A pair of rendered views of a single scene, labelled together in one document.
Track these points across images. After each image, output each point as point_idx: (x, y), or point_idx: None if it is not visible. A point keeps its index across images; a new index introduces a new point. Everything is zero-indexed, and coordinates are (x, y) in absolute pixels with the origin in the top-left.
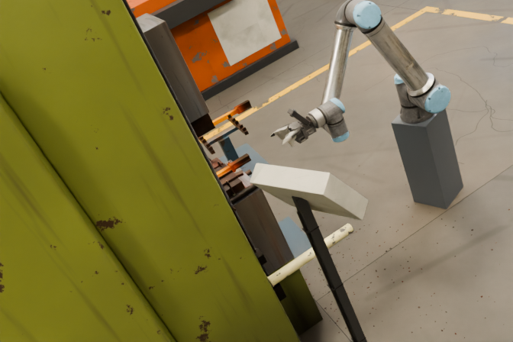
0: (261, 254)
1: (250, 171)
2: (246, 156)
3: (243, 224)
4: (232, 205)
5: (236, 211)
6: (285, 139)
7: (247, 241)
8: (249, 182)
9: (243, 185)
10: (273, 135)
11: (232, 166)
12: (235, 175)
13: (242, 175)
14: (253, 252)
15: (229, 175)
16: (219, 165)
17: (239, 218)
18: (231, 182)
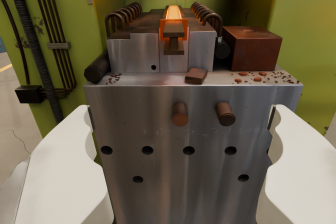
0: (17, 88)
1: (221, 116)
2: (167, 30)
3: (31, 46)
4: None
5: (18, 13)
6: (72, 112)
7: (5, 49)
8: (140, 80)
9: (108, 52)
10: (268, 119)
11: (160, 20)
12: (136, 33)
13: (184, 80)
14: (14, 70)
15: (150, 30)
16: (218, 27)
17: (23, 29)
18: (128, 34)
